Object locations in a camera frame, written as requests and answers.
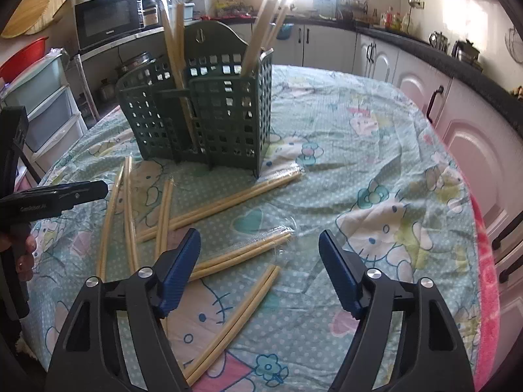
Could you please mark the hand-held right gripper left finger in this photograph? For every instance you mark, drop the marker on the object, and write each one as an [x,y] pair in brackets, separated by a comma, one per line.
[179,273]

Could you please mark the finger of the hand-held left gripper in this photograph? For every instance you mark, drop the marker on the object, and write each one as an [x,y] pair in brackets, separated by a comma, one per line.
[81,194]

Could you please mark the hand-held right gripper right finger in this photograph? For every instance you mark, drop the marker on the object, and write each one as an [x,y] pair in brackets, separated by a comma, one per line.
[339,273]

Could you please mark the group of bamboo chopsticks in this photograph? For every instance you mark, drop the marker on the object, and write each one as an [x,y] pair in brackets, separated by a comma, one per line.
[229,204]

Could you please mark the green plastic utensil basket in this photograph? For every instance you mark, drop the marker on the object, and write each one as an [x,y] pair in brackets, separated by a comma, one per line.
[229,122]

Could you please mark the person's left hand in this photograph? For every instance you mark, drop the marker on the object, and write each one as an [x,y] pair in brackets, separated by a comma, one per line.
[26,257]

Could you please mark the plastic drawer unit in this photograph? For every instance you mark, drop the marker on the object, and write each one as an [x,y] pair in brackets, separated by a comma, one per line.
[45,114]

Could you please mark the cartoon printed bed sheet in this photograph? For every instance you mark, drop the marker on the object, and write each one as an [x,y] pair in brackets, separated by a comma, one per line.
[347,163]

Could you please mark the stacked steel pots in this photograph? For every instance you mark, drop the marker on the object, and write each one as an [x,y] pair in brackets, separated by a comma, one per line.
[137,61]

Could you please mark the red plastic basin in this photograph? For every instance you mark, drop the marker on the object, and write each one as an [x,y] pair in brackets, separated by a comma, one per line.
[28,55]

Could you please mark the pink fleece blanket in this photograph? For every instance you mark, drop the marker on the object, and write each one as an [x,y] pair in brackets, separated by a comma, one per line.
[488,286]

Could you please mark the metal shelf rack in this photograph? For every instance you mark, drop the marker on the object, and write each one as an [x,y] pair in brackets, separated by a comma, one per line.
[122,39]

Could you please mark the black microwave oven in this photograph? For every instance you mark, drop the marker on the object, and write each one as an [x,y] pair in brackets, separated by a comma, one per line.
[106,18]

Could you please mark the white base cabinets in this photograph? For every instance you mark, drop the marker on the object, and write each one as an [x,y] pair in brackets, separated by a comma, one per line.
[461,143]

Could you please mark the round wooden cutting board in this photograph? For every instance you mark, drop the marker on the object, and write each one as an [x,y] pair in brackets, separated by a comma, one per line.
[36,8]

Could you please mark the black blender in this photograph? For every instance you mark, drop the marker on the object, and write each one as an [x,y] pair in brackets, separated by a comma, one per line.
[149,4]

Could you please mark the blue hanging bin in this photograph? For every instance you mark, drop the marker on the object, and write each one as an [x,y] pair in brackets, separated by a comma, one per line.
[286,30]

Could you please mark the black cooking pot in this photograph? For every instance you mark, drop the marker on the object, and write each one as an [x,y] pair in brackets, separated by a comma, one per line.
[465,52]

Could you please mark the red sauce bottle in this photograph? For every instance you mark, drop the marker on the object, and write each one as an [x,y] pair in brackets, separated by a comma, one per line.
[389,19]

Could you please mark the dark seasoning rack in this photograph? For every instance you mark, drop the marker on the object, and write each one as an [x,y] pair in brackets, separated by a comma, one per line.
[351,10]

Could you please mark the teal countertop organiser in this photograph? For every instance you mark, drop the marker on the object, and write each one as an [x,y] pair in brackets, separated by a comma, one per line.
[325,2]

